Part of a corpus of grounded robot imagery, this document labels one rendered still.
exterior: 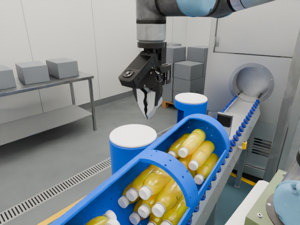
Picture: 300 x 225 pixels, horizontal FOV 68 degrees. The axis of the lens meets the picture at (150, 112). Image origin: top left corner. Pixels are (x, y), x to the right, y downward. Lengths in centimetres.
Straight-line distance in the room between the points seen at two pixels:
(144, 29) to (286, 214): 47
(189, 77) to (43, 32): 249
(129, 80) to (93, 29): 396
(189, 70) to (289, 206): 366
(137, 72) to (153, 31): 10
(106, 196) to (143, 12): 61
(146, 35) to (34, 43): 349
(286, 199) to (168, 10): 42
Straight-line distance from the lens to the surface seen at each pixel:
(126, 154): 123
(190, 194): 77
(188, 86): 409
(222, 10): 60
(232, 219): 72
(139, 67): 54
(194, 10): 49
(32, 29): 398
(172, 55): 420
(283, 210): 46
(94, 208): 82
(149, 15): 56
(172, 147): 101
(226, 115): 155
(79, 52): 431
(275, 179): 80
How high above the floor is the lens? 166
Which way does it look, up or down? 23 degrees down
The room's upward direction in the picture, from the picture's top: straight up
